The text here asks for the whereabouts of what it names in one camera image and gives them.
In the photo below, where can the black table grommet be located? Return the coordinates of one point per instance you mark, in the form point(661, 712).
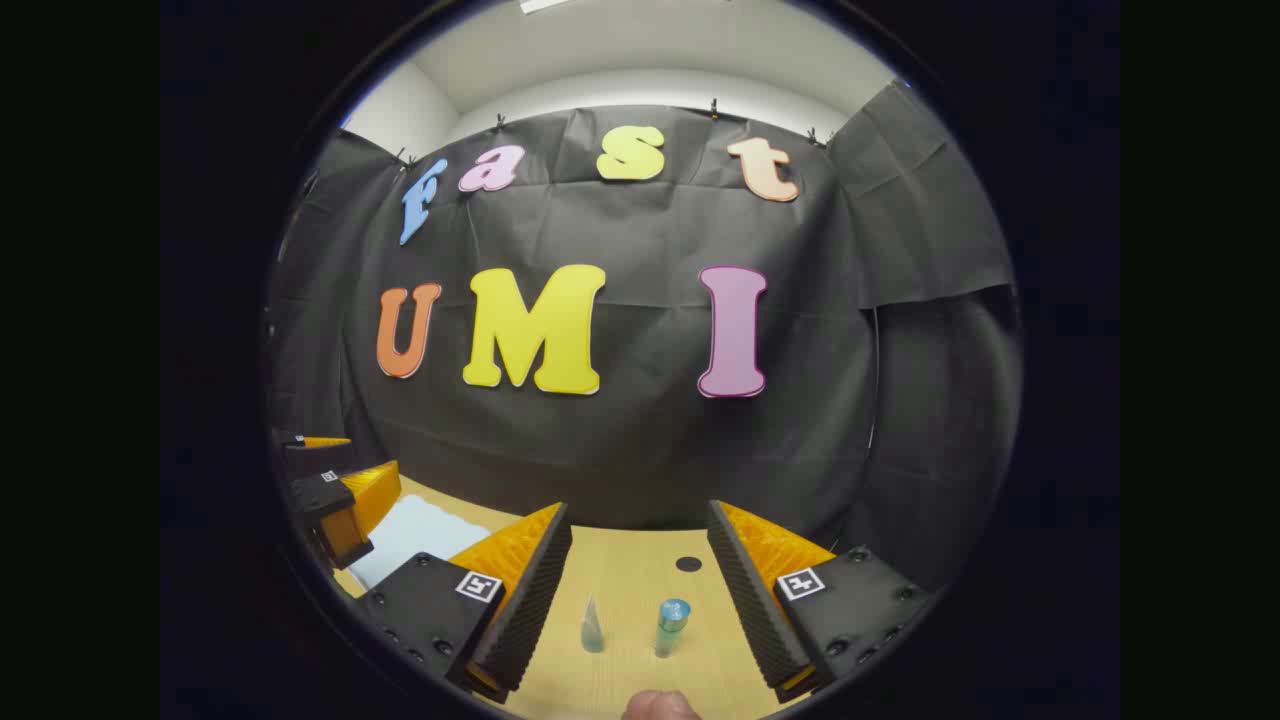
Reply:
point(688, 563)

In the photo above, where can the ceiling light panel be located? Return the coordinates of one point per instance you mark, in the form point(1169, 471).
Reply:
point(542, 5)

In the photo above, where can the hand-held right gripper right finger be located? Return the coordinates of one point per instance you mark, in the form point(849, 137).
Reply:
point(750, 600)

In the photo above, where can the black backdrop cloth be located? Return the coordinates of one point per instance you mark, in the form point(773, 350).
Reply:
point(640, 440)

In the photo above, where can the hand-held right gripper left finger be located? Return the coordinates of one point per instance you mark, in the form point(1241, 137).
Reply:
point(525, 610)

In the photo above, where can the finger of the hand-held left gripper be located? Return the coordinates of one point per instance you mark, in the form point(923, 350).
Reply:
point(320, 495)
point(310, 458)

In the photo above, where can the teal squeeze tube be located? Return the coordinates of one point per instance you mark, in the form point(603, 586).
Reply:
point(593, 632)

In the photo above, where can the blue capped glass bottle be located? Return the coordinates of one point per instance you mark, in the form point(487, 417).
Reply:
point(670, 628)

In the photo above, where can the light blue suitcase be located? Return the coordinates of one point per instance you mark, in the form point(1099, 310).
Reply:
point(420, 535)

